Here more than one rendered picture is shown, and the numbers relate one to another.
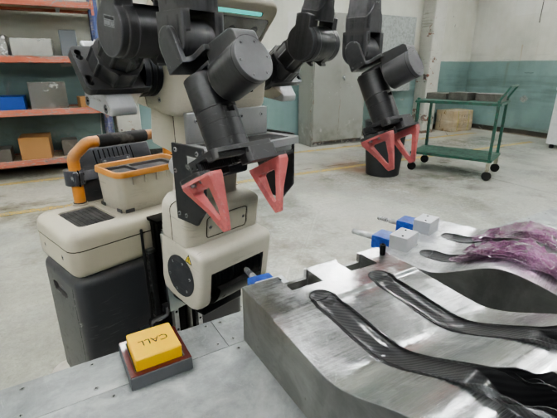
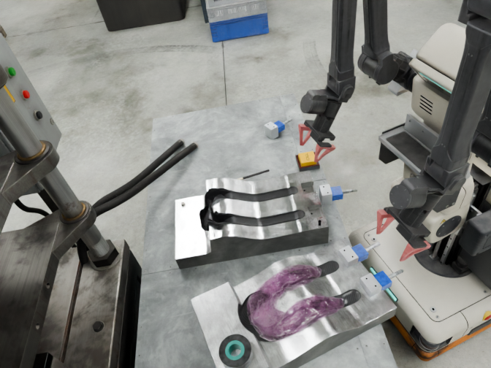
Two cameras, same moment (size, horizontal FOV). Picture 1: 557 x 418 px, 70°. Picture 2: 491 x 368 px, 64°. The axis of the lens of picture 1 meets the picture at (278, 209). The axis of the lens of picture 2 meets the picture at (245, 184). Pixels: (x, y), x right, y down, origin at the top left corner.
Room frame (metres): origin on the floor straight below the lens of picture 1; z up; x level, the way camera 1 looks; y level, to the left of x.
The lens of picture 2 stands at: (0.81, -0.91, 1.90)
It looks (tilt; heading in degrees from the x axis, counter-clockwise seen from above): 46 degrees down; 122
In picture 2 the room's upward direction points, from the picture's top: 11 degrees counter-clockwise
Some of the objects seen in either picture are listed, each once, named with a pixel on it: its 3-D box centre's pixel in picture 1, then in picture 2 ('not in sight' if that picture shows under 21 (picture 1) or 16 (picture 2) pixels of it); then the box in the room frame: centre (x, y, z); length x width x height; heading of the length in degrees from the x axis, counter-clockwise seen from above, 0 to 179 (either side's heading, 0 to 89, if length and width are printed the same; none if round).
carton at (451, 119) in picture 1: (453, 119); not in sight; (8.11, -3.53, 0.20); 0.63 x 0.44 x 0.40; 118
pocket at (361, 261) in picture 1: (354, 271); (316, 215); (0.57, -0.12, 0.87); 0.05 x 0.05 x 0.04; 31
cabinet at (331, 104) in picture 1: (333, 81); not in sight; (6.64, -0.88, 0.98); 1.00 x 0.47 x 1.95; 118
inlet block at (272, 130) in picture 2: not in sight; (280, 125); (0.27, 0.34, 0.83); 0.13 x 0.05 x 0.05; 59
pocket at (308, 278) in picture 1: (298, 289); (308, 190); (0.52, -0.03, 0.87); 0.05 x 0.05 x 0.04; 31
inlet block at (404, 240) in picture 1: (380, 239); (361, 252); (0.74, -0.21, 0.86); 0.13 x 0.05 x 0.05; 48
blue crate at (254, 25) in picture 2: not in sight; (237, 20); (-1.16, 2.74, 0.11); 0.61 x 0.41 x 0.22; 28
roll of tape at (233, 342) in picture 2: not in sight; (235, 353); (0.53, -0.64, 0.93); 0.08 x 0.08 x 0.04
